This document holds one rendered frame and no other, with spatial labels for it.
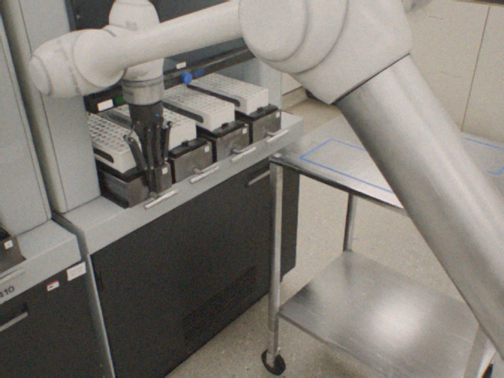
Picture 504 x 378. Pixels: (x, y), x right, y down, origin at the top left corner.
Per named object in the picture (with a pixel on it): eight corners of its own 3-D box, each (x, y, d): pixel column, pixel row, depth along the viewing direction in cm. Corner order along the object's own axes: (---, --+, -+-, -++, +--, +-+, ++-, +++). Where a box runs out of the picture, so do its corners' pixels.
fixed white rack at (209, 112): (144, 108, 163) (142, 89, 159) (169, 99, 169) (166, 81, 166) (211, 135, 146) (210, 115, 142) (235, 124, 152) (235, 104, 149)
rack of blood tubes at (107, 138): (56, 142, 143) (51, 121, 139) (88, 130, 149) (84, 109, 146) (123, 178, 126) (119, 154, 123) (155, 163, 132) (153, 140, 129)
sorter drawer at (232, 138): (79, 102, 185) (74, 78, 180) (112, 91, 194) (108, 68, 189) (228, 168, 143) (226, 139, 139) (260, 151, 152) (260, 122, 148)
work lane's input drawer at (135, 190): (-5, 130, 165) (-14, 103, 160) (36, 117, 174) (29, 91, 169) (141, 216, 124) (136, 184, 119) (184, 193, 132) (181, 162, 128)
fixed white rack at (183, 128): (103, 124, 153) (99, 103, 150) (130, 113, 159) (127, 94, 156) (169, 154, 136) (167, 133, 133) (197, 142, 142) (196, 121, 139)
